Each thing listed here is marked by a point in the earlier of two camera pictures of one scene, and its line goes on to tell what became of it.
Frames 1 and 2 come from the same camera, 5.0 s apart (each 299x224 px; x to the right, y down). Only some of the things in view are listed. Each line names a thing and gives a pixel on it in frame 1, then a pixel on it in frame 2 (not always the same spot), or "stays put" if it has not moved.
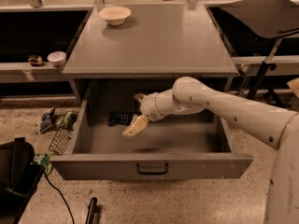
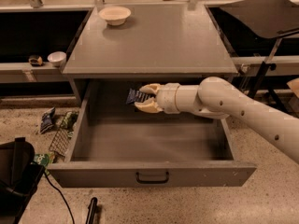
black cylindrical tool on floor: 92,206 stays put
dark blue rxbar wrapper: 118,119 -> 135,96
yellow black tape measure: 35,61 stays put
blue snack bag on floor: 47,119 stays put
